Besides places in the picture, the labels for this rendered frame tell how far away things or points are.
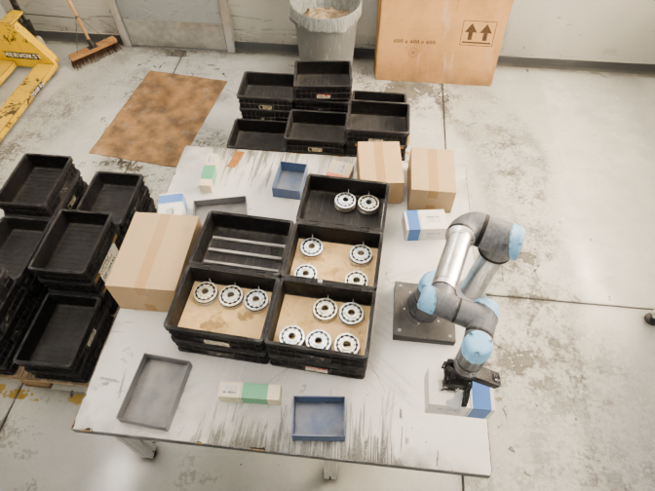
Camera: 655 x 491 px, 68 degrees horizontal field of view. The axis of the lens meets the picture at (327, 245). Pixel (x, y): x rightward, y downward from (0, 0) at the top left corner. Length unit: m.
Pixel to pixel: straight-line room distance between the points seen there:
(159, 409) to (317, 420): 0.62
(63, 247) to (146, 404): 1.19
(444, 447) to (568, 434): 1.09
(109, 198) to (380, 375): 2.03
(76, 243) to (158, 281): 0.93
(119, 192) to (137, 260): 1.12
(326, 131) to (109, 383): 2.11
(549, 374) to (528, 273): 0.67
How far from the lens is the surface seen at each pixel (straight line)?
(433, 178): 2.50
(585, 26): 4.95
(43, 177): 3.44
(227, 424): 2.04
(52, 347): 2.97
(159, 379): 2.17
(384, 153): 2.59
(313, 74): 3.75
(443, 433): 2.04
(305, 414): 2.01
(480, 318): 1.39
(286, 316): 2.04
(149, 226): 2.35
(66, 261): 2.94
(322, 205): 2.37
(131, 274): 2.22
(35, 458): 3.08
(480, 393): 1.64
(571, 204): 3.87
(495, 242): 1.67
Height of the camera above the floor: 2.63
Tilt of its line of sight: 54 degrees down
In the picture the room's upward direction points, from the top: 1 degrees counter-clockwise
